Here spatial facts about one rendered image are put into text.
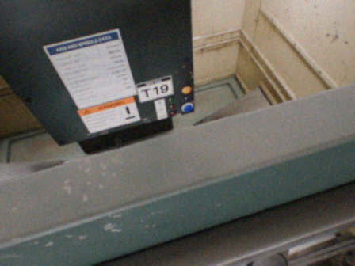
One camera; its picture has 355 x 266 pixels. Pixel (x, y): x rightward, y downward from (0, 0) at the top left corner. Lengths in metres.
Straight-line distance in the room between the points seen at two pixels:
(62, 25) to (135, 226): 0.50
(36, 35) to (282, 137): 0.54
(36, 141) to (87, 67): 1.76
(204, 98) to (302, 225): 2.06
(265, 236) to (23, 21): 0.55
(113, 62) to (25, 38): 0.18
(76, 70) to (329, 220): 0.58
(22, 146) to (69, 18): 1.89
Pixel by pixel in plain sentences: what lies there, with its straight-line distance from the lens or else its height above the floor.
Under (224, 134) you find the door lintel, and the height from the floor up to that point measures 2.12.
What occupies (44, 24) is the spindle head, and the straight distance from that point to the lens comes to 0.61.
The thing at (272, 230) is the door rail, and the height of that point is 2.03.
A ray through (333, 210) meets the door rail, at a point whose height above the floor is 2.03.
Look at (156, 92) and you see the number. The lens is 0.75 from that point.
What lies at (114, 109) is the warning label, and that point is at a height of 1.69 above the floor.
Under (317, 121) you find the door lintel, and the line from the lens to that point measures 0.18.
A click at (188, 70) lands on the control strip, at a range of 0.73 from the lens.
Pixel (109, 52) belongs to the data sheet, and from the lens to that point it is 0.65.
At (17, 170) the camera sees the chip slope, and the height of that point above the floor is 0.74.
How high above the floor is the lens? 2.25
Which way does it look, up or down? 55 degrees down
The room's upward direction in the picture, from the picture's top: 7 degrees counter-clockwise
